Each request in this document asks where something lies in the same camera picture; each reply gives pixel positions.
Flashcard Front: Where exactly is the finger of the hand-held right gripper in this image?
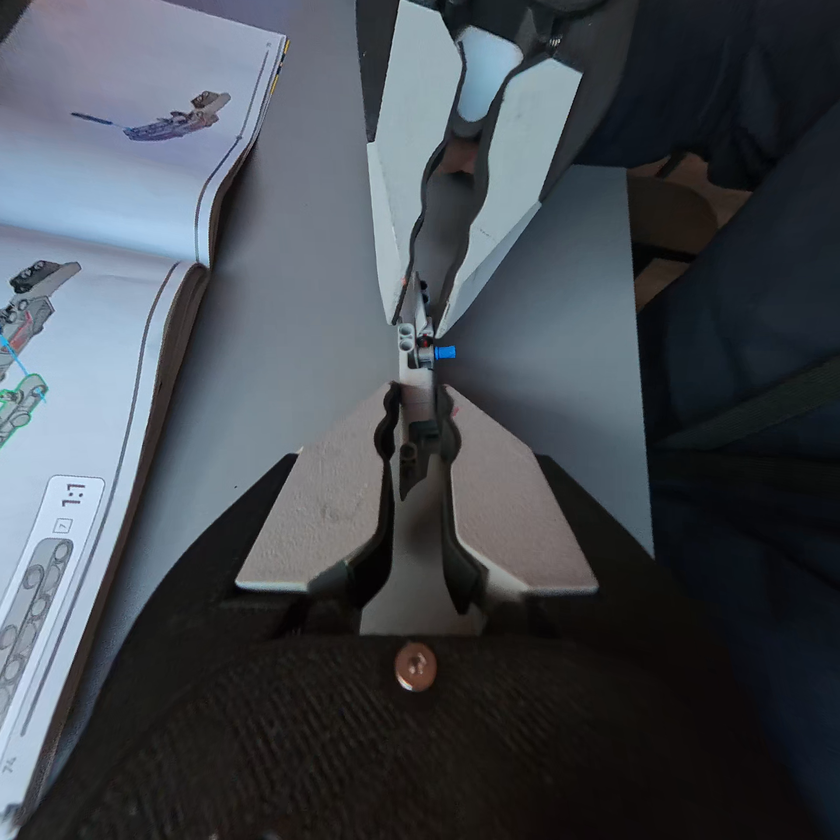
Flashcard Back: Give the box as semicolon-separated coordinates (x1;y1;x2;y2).
434;56;585;337
366;0;468;326

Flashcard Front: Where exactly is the dark fabric chair seat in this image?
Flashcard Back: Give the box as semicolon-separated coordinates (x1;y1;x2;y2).
629;176;719;265

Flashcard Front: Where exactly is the person's dark blue clothing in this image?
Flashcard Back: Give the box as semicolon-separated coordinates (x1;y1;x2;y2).
581;0;840;840

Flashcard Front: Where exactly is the dark woven strap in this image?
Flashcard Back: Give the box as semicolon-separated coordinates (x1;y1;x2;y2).
656;357;840;454

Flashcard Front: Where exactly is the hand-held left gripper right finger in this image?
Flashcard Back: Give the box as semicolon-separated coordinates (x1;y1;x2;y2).
438;384;600;618

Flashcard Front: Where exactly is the open lego instruction booklet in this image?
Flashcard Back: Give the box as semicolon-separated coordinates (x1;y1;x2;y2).
0;0;290;828

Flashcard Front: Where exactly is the grey lego assembly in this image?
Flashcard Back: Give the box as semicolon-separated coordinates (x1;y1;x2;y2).
392;272;459;503

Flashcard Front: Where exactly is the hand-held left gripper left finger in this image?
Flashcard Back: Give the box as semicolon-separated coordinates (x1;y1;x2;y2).
234;381;403;608

